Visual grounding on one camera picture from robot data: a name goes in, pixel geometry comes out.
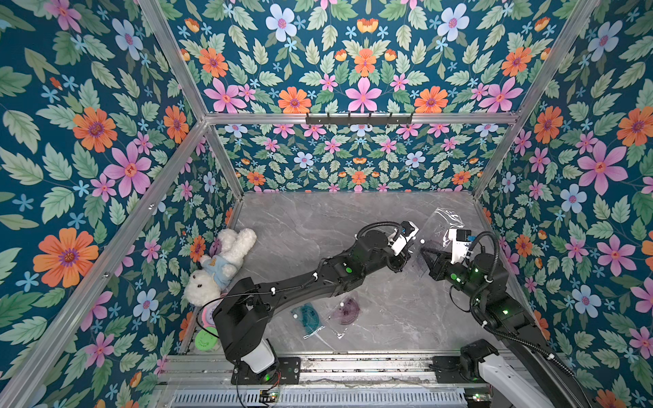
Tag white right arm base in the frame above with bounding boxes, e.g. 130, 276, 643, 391
460, 339, 554, 408

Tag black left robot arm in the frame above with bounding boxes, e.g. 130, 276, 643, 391
213, 221, 419, 373

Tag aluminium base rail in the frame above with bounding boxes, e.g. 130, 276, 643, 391
152, 350, 562, 408

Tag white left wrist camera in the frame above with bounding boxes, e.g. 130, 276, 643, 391
389, 221, 419, 256

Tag clear purple ruler set pouch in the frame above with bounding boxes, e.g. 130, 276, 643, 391
410, 207, 476, 277

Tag white plush bear toy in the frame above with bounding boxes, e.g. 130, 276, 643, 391
184, 229, 258, 307

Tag green round toy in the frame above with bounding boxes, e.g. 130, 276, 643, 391
194, 326, 219, 352

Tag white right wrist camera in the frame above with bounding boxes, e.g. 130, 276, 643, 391
447, 228, 474, 265

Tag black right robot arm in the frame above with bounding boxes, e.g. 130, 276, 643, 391
419, 229, 597, 407

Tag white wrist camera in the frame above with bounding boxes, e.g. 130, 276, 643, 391
389, 221, 419, 256
447, 228, 474, 265

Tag green ruler set pouch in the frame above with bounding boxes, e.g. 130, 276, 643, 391
291, 303, 324, 339

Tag black hook rail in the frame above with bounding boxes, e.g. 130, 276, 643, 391
304, 113, 413, 127

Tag pink round toy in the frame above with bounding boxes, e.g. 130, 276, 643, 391
200, 303, 219, 328

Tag purple protractor set pouch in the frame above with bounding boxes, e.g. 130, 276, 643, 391
325, 292, 361, 339

